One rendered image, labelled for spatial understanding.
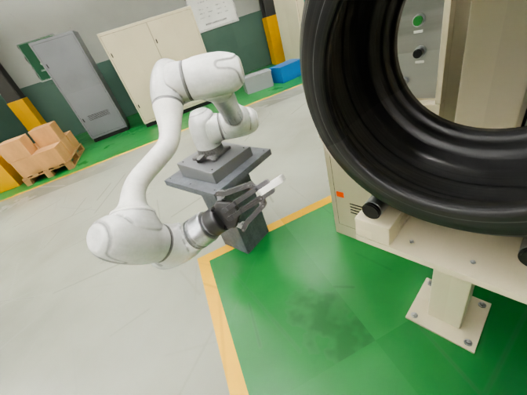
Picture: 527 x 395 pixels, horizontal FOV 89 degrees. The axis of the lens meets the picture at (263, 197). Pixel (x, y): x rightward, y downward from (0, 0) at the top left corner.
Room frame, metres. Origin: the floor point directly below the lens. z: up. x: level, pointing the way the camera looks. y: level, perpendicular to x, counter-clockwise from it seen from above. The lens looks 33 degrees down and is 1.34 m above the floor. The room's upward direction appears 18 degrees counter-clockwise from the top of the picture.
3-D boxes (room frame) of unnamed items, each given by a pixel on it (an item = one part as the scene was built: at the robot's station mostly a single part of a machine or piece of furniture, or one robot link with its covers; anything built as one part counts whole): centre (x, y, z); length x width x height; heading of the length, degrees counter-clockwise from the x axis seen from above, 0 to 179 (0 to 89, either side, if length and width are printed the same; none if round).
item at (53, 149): (5.34, 3.58, 0.37); 1.23 x 0.84 x 0.75; 11
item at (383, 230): (0.56, -0.37, 0.83); 0.36 x 0.09 x 0.06; 125
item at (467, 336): (0.61, -0.65, 0.01); 0.27 x 0.27 x 0.02; 35
